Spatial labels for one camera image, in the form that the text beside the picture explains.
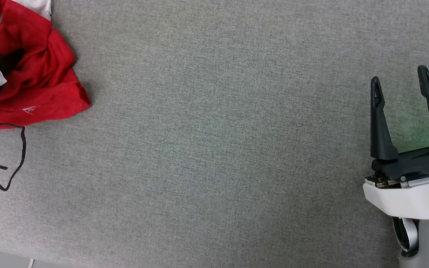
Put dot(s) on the red Bulls 23 jersey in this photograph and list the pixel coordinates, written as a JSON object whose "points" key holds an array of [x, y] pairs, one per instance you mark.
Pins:
{"points": [[39, 74]]}

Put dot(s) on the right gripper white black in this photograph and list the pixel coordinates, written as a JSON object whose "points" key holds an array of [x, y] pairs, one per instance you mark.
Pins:
{"points": [[404, 197]]}

